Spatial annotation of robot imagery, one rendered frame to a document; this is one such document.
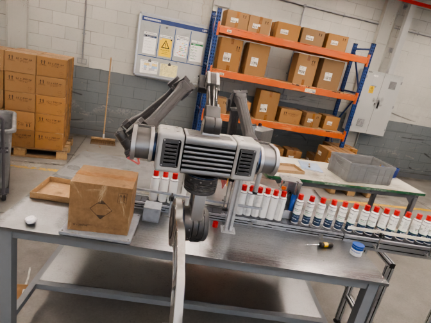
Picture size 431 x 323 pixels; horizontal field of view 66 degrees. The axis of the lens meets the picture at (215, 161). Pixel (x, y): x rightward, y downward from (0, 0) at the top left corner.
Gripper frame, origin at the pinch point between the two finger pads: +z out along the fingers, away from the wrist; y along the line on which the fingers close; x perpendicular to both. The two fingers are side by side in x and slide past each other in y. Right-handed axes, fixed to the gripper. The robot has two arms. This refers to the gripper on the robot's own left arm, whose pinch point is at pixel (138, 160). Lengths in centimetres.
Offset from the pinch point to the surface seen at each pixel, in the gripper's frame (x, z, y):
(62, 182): 57, -4, 34
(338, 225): -86, 103, -11
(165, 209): 4.3, 37.4, 4.8
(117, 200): 14.8, 4.9, -27.4
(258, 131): -66, 16, -15
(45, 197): 59, -7, 9
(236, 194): -39, 45, -12
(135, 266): 54, 78, 33
